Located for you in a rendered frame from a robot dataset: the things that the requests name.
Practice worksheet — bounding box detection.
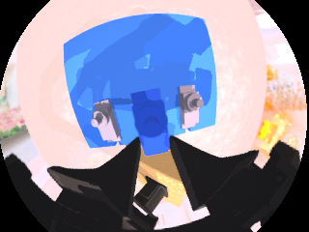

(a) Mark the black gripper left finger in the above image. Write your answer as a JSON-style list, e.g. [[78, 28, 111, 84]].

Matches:
[[46, 136, 142, 220]]

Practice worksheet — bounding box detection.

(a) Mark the blue flat deck plate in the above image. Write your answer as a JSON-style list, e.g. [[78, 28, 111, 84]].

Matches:
[[63, 13, 217, 148]]

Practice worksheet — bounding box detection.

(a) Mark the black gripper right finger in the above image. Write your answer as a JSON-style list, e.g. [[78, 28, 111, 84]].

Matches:
[[169, 135, 259, 212]]

